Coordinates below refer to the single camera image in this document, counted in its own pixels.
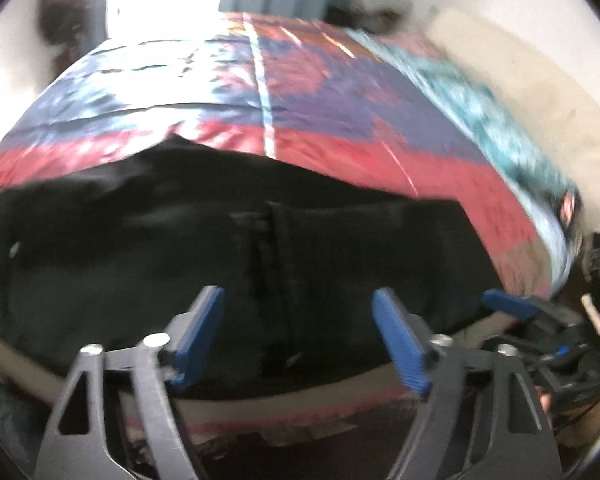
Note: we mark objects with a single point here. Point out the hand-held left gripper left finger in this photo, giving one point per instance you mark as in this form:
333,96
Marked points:
200,330

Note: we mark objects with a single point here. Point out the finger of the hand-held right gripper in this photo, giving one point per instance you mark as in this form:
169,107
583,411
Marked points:
510,305

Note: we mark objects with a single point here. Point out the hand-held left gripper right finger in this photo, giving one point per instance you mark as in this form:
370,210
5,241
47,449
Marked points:
400,345

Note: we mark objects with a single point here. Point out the black pants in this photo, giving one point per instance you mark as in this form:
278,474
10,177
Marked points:
130,260

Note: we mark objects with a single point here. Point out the blue striped bed sheet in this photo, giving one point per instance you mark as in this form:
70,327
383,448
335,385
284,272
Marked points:
550,245

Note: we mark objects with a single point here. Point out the teal patterned blanket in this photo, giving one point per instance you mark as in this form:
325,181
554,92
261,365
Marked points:
480,125

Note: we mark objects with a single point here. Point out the person's blue jeans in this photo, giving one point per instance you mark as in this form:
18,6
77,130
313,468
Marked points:
5,410

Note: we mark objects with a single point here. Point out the colourful satin quilt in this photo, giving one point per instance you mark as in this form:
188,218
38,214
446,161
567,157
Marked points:
330,85

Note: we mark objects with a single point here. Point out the dark hanging clothes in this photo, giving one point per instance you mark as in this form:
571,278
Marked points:
62,15

